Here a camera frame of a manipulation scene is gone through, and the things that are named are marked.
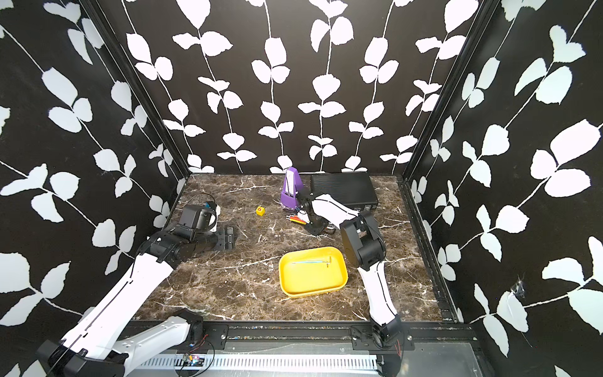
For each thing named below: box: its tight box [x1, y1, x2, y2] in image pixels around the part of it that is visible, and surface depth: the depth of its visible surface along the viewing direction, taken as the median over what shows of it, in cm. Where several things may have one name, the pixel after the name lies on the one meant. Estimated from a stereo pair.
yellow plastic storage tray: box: [278, 246, 349, 298], surface depth 90 cm
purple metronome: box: [280, 166, 304, 209], surface depth 103 cm
